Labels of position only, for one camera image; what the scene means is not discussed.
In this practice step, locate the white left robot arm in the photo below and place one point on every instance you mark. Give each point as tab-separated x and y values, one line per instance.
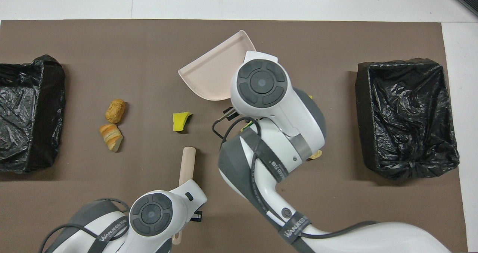
153	214

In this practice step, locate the black bag lined bin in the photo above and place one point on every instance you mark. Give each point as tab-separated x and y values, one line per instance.
407	115
22	107

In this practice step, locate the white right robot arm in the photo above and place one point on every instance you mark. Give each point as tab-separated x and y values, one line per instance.
283	107

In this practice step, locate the beige plastic dustpan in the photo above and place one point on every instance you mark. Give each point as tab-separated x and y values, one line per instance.
213	74

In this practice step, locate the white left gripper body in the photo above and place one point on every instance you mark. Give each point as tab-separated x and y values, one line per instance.
194	193

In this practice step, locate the brown bread roll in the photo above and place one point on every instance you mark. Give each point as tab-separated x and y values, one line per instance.
115	111

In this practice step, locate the pale chip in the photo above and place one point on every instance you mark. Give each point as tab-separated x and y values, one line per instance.
110	135

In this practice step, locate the pale flaky pastry piece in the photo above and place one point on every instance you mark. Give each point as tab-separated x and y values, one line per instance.
316	155

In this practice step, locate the brown paper table mat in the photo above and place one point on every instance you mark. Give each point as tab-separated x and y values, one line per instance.
74	40

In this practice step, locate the small yellow sponge piece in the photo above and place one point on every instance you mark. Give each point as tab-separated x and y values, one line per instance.
180	121

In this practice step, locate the green and yellow sponge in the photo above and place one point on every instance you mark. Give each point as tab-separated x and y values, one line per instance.
246	126

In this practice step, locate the beige hand brush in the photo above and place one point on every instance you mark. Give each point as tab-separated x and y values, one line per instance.
187	163

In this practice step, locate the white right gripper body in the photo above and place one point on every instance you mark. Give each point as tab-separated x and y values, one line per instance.
261	56

